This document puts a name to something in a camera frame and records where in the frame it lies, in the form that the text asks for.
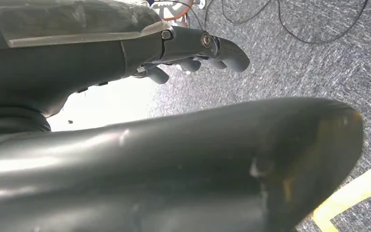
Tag orange and white object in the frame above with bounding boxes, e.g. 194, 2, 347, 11
152, 0, 195, 28

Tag black floor cable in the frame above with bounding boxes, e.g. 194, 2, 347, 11
276, 0, 369, 45
203, 0, 273, 31

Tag yellow floor tape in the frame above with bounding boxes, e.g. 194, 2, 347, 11
311, 157, 371, 232

